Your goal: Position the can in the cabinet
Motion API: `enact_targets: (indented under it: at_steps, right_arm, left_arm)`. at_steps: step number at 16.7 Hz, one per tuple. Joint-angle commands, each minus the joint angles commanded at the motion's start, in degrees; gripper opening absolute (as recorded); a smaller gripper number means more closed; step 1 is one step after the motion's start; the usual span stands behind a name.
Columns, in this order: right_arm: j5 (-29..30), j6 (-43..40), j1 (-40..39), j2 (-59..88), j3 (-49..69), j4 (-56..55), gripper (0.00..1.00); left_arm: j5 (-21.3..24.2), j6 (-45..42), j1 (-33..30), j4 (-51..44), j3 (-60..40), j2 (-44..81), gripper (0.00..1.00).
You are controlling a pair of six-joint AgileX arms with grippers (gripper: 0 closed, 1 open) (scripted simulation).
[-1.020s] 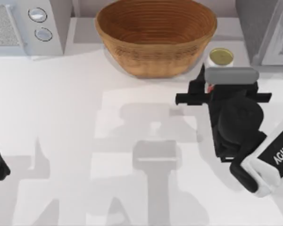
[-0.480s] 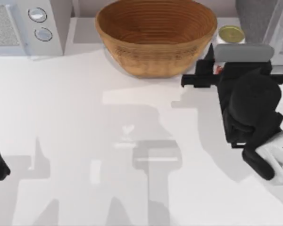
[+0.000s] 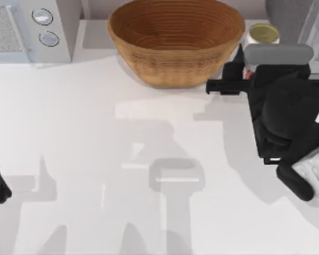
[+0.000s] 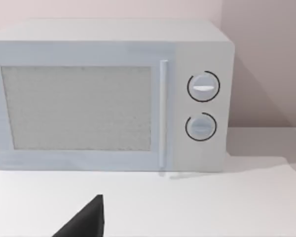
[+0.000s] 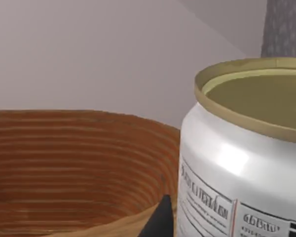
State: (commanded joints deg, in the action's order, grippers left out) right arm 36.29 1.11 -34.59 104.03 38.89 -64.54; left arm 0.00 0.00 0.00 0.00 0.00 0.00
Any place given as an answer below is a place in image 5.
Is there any grey speckled post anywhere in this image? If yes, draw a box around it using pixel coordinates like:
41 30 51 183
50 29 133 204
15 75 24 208
260 0 296 58

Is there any silver can with gold lid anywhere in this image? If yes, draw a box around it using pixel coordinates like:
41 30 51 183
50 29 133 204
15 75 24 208
174 57 296 237

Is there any brown woven basket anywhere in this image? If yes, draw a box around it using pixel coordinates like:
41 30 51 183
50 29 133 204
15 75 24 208
0 109 181 237

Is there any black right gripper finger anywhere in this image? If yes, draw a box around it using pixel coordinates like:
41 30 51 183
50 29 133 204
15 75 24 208
139 194 174 237

